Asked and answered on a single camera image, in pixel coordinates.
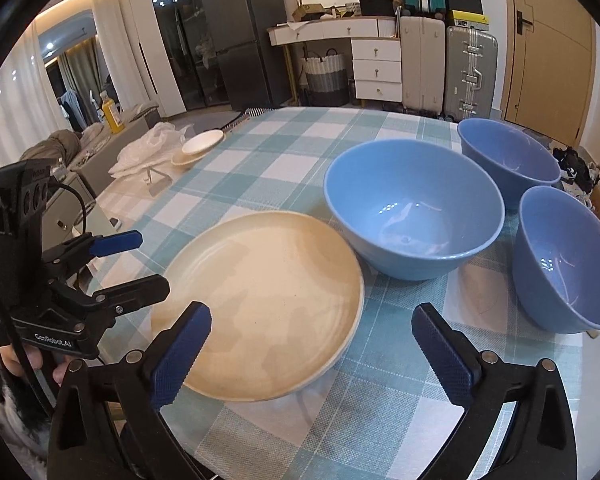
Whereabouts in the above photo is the white vanity desk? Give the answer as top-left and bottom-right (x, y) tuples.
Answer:
(267, 16), (403, 108)

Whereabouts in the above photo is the yellow and black shoe box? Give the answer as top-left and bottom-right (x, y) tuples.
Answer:
(451, 10), (492, 31)

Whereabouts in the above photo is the silver suitcase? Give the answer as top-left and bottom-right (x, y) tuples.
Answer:
(442, 25), (499, 121)

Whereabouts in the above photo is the grey blanket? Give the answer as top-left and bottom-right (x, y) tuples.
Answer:
(20, 129), (88, 171)

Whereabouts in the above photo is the white sheer curtain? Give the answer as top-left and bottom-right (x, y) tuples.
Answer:
(0, 0), (151, 171)

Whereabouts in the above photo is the white plastic bag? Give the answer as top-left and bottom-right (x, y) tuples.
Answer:
(109, 122), (191, 178)

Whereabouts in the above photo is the small white dish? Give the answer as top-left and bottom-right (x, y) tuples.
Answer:
(181, 130), (226, 155)

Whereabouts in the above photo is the small cream dish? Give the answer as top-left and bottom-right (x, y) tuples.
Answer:
(171, 150), (206, 167)

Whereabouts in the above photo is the pile of assorted shoes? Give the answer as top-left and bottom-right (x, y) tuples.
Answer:
(550, 145), (600, 211)

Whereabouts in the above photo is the orange juice bottle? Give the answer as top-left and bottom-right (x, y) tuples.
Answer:
(100, 91), (123, 134)

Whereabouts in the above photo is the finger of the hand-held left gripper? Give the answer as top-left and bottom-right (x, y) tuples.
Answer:
(40, 230), (143, 274)
(92, 274), (171, 317)

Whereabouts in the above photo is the wooden door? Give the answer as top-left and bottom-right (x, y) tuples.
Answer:
(500, 0), (598, 148)

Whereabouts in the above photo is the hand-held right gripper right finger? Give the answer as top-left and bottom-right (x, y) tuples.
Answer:
(411, 302), (578, 480)

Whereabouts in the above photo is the grey refrigerator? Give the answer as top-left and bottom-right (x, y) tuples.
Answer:
(198, 0), (293, 111)

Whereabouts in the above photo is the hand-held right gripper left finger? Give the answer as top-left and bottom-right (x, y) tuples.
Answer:
(47, 301), (213, 480)

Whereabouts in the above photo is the blue bowl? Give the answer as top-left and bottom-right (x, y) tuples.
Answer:
(456, 118), (562, 188)
(323, 140), (506, 281)
(511, 186), (600, 335)

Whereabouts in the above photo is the teal checked tablecloth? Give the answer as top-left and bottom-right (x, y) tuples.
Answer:
(85, 106), (586, 480)

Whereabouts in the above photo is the dark glass cabinet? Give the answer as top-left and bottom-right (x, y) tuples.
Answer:
(145, 0), (231, 111)

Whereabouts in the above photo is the woven laundry basket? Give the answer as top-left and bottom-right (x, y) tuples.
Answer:
(301, 49), (351, 107)

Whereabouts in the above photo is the person's left forearm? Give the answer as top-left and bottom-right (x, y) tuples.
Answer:
(0, 355), (51, 461)

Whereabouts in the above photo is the beige suitcase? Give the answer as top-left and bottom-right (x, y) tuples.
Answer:
(399, 14), (447, 113)

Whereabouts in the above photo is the white tall cabinet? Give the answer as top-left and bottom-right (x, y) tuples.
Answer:
(117, 0), (188, 116)

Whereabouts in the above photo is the thick black cable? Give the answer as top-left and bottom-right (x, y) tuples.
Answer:
(0, 265), (56, 418)

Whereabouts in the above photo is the person's left hand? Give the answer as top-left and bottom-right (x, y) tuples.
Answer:
(0, 346), (74, 386)

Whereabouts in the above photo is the beige sofa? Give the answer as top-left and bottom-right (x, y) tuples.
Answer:
(55, 105), (161, 198)

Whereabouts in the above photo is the black storage basket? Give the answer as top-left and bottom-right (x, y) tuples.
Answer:
(358, 0), (396, 17)

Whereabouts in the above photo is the thin black cable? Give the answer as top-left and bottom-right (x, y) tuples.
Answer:
(54, 181), (99, 242)

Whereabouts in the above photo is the striped floor mat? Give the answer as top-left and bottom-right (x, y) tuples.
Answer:
(224, 106), (277, 134)

